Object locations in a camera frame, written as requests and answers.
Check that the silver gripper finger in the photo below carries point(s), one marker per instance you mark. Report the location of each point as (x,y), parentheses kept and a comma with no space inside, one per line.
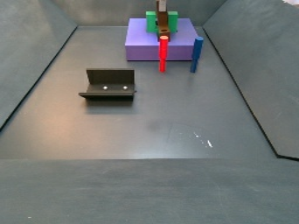
(162,5)

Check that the brown T-shaped block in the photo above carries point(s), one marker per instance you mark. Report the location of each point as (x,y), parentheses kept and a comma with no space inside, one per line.
(162,17)

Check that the purple base board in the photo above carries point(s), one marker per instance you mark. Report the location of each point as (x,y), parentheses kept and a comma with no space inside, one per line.
(142,45)

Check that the green U-shaped block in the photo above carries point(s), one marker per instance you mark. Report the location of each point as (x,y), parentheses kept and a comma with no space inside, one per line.
(151,21)

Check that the red peg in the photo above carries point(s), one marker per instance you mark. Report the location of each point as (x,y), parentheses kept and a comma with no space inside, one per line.
(163,51)

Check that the blue peg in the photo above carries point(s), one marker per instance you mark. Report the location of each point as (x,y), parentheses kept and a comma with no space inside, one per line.
(197,53)

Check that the black angle bracket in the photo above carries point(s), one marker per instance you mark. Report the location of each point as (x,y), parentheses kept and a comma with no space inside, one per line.
(110,83)

